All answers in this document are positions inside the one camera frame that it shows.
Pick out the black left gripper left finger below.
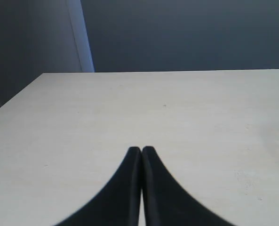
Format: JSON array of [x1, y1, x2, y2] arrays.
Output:
[[58, 146, 141, 226]]

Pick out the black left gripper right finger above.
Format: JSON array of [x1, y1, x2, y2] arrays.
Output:
[[142, 146, 226, 226]]

